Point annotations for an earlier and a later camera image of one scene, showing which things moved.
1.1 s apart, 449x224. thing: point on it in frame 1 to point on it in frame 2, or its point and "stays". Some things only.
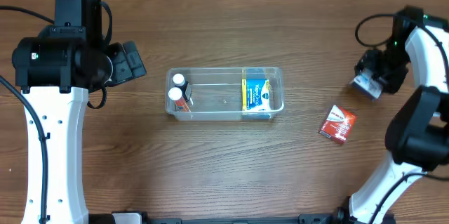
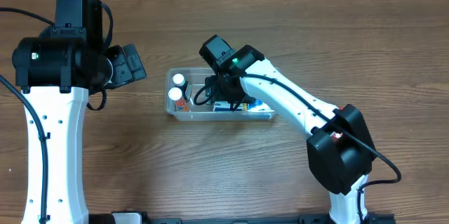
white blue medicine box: (367, 85) to (225, 106)
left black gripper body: (128, 64) stays
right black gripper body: (380, 70) to (222, 91)
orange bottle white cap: (181, 105) stays
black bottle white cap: (179, 81) stays
